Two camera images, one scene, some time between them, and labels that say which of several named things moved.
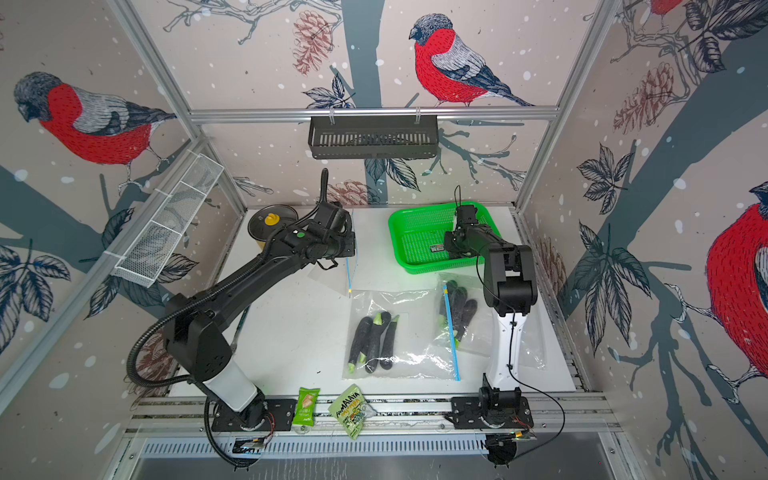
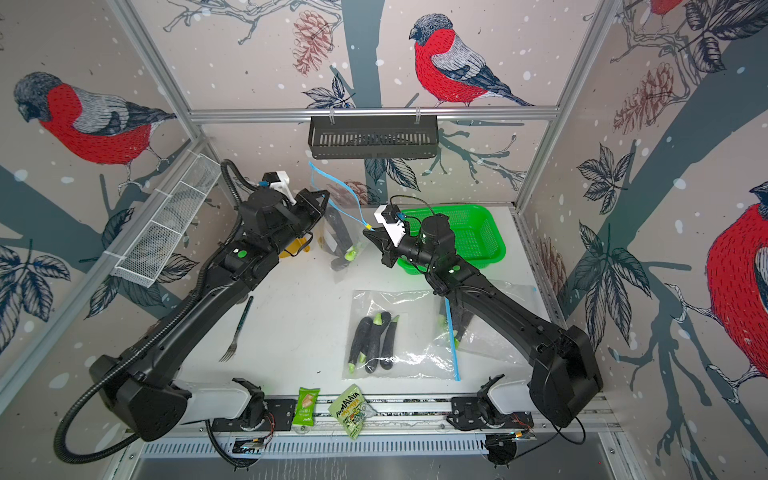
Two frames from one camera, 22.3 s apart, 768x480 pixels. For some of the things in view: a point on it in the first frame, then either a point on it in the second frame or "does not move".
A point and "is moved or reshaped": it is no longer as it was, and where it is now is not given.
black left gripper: (350, 241) to (315, 211)
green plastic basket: (418, 234) does not move
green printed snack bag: (351, 409) does not move
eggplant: (373, 340) does not move
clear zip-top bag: (339, 277) is moved or reshaped
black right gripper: (449, 241) to (390, 251)
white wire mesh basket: (161, 230) does not move
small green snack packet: (306, 406) does not move
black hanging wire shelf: (384, 139) does not move
